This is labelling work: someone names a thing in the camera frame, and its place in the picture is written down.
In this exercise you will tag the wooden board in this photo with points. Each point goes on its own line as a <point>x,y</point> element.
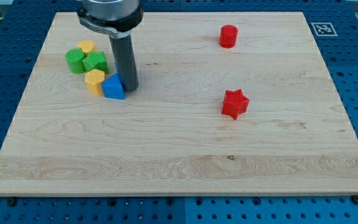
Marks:
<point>169,137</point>

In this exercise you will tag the white fiducial marker tag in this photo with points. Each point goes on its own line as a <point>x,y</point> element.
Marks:
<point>324,29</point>

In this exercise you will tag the green star block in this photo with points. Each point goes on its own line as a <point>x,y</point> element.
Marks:
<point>96,60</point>

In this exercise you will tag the red cylinder block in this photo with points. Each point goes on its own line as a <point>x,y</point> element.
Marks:
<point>228,36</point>

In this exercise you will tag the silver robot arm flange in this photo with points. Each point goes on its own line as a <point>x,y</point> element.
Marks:
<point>115,18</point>

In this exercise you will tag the red star block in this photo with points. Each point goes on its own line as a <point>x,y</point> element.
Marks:
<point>234,103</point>

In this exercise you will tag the yellow heart block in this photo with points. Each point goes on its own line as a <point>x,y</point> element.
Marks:
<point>86,46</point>

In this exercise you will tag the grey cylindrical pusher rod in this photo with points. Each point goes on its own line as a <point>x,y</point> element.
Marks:
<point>125,62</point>

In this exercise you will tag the blue triangle block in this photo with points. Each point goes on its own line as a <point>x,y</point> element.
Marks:
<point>112,88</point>

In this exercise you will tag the green cylinder block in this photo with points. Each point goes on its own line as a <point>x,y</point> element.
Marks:
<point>74,59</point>

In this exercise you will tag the yellow hexagon block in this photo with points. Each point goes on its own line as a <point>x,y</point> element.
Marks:
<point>93,80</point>

